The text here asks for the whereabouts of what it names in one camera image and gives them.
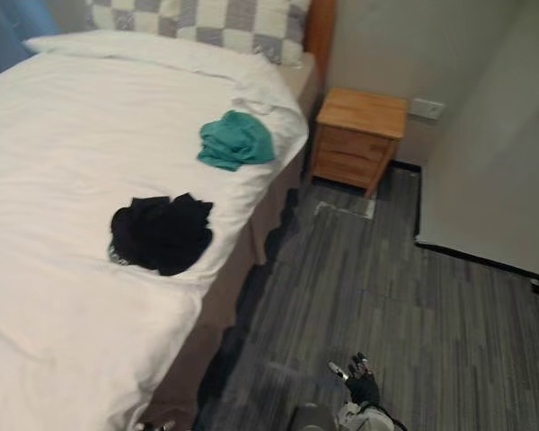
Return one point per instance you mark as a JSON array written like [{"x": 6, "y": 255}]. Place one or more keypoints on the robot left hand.
[{"x": 155, "y": 426}]

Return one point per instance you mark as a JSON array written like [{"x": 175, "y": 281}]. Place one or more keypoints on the grey white checkered pillow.
[{"x": 215, "y": 22}]

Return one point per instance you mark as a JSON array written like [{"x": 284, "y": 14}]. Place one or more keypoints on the wooden bedside table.
[{"x": 357, "y": 137}]

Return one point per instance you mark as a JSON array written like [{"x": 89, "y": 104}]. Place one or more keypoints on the wooden headboard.
[{"x": 320, "y": 36}]

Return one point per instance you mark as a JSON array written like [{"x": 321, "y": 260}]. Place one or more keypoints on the blue curtain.
[{"x": 9, "y": 31}]

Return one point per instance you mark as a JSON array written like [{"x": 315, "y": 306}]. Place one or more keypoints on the white duvet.
[{"x": 94, "y": 179}]

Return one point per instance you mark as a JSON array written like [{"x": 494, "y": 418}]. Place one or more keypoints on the white wall socket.
[{"x": 426, "y": 108}]

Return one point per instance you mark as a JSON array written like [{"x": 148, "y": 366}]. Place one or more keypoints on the teal cloth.
[{"x": 235, "y": 141}]

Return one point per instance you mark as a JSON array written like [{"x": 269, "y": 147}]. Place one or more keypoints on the black cloth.
[{"x": 161, "y": 233}]

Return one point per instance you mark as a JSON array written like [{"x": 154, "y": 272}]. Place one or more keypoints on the beige bed base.
[{"x": 251, "y": 238}]

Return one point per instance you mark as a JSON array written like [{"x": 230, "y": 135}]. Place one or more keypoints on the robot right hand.
[{"x": 358, "y": 379}]

